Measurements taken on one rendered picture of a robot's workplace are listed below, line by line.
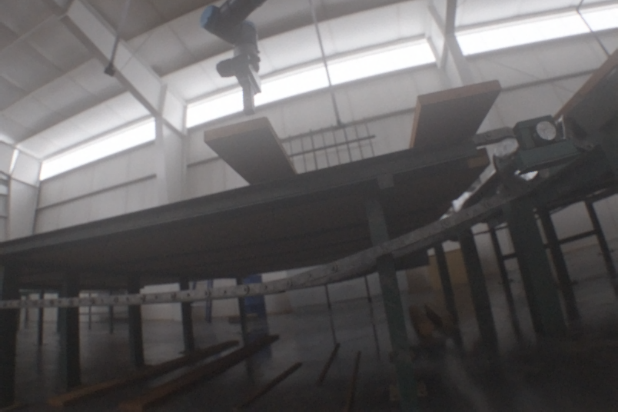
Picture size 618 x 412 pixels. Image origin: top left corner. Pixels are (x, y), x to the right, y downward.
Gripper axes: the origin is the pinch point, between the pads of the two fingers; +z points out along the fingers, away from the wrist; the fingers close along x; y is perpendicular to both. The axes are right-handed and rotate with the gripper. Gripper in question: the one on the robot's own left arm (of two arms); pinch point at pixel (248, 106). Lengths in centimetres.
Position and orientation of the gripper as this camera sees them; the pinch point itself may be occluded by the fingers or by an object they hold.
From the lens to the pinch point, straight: 84.5
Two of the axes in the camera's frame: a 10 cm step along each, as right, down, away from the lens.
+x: 1.5, 3.4, 9.3
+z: 1.5, 9.2, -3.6
